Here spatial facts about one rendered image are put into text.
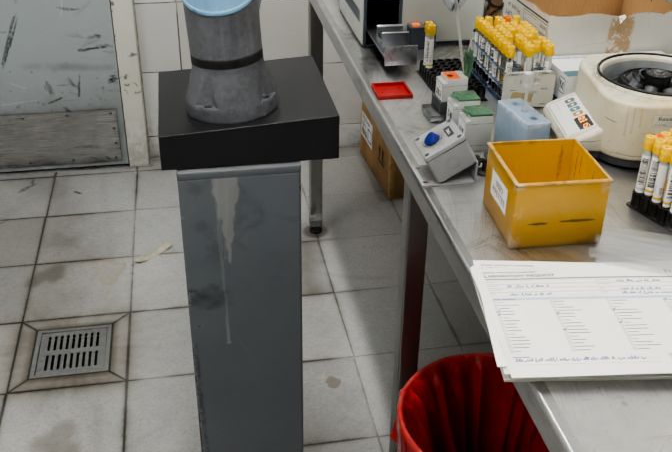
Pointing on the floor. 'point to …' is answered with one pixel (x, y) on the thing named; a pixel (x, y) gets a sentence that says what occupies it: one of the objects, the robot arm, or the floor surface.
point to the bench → (480, 242)
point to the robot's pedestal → (245, 303)
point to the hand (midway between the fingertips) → (455, 4)
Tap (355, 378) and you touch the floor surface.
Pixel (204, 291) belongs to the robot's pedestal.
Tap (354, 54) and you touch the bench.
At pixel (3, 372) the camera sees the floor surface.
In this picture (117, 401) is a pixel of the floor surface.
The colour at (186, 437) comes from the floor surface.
